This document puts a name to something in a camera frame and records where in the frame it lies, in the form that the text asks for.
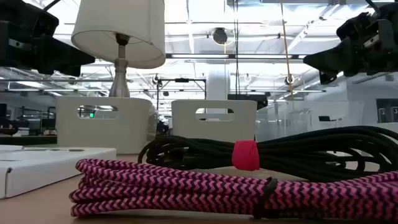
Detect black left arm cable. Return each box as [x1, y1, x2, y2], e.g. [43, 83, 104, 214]
[42, 0, 62, 11]

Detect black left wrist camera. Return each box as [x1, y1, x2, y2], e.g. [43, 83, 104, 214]
[0, 0, 60, 37]

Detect dark office workstations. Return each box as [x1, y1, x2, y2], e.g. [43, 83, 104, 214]
[0, 102, 57, 137]

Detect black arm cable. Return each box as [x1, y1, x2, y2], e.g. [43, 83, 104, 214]
[42, 0, 62, 11]
[364, 0, 382, 17]

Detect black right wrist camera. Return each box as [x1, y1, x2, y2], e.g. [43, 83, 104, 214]
[335, 11, 379, 43]

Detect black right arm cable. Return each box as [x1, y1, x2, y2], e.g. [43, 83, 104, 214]
[364, 0, 382, 17]

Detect black braided cable red strap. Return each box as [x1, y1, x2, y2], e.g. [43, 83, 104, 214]
[137, 125, 398, 184]

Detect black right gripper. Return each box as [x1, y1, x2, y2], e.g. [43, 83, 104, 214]
[303, 1, 398, 86]

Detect yellow hanging cable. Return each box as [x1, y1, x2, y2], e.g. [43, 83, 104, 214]
[279, 0, 295, 101]

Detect black monitor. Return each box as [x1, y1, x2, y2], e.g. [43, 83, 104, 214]
[228, 93, 269, 110]

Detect long ceiling light bar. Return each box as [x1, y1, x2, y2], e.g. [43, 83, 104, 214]
[165, 53, 307, 60]

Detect black hanging cable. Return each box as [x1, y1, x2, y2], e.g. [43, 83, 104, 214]
[232, 0, 241, 98]

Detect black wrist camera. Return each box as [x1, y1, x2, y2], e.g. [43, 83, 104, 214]
[0, 0, 60, 37]
[335, 11, 379, 43]

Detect black metal frame stand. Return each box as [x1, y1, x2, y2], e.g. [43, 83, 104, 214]
[156, 77, 208, 110]

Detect black table frame rails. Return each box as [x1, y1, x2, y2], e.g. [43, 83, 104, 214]
[0, 135, 58, 146]

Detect clear plastic bin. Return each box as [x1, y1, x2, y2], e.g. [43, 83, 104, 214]
[255, 100, 365, 143]

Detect dark door panel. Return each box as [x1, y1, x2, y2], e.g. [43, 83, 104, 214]
[376, 98, 398, 124]

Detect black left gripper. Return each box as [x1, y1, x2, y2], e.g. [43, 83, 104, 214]
[0, 30, 96, 77]

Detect grey plastic bin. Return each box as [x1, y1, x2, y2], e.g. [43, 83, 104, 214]
[55, 95, 159, 156]
[170, 99, 258, 144]

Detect pink black braided cable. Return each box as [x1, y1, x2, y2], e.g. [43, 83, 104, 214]
[68, 157, 398, 222]

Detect white shade silver table lamp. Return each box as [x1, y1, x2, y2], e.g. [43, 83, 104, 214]
[70, 0, 167, 98]

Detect black round ceiling cable reel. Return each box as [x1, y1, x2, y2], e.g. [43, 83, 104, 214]
[211, 27, 229, 45]

